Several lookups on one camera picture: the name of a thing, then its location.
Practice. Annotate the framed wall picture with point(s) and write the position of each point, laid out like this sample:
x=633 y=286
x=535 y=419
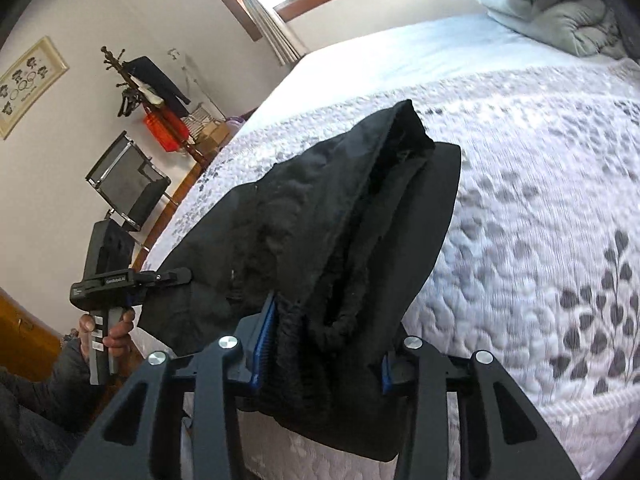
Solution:
x=30 y=85

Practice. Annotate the person's dark clothing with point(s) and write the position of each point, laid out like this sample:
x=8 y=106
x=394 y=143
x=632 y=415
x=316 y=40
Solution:
x=30 y=435

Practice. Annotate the black jacket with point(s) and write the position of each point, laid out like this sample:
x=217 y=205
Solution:
x=155 y=80

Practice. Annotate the person's left forearm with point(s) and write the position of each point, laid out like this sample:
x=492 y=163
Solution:
x=65 y=385

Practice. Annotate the red bag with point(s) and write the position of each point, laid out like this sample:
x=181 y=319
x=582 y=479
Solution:
x=162 y=132

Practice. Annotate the black hanging bag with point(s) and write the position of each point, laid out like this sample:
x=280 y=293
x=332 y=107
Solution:
x=127 y=102

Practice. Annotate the cardboard box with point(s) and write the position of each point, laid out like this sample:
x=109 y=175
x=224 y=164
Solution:
x=216 y=137

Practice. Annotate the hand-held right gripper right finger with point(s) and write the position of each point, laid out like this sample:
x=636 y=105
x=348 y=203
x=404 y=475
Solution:
x=387 y=379

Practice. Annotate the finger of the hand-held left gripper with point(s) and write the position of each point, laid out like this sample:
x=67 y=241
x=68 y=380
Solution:
x=172 y=276

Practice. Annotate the black mesh chair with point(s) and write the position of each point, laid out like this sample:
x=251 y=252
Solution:
x=127 y=180

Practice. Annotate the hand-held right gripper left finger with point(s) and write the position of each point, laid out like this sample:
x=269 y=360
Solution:
x=264 y=342

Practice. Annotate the wooden coat rack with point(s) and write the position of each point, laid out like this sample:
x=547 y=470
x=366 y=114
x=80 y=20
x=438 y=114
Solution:
x=111 y=62

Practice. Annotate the white leaf-patterned mattress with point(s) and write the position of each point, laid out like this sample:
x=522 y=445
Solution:
x=525 y=185

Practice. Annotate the beige curtain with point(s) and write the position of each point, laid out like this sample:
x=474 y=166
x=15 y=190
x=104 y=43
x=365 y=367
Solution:
x=272 y=25

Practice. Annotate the grey duvet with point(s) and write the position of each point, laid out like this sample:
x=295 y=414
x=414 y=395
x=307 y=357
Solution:
x=560 y=15

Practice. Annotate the person's left hand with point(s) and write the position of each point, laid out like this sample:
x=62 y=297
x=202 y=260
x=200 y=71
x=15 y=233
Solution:
x=122 y=340

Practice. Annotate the black pants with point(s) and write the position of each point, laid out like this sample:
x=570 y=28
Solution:
x=320 y=210

